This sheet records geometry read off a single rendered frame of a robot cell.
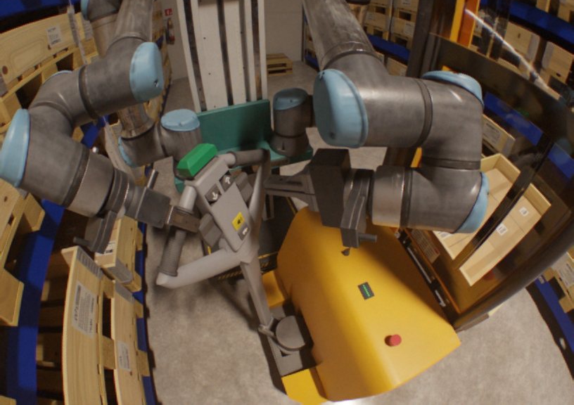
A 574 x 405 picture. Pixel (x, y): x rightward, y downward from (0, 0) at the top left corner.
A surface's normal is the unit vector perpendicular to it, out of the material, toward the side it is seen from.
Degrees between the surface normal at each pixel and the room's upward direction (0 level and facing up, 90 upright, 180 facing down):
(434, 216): 79
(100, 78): 62
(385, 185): 34
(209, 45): 90
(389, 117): 75
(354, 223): 28
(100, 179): 68
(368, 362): 45
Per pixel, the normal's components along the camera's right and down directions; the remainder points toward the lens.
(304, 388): -0.36, -0.57
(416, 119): 0.05, 0.46
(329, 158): -0.26, -0.76
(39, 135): 0.87, -0.43
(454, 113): 0.04, 0.18
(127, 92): 0.40, 0.77
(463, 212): -0.48, 0.25
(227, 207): 0.87, 0.09
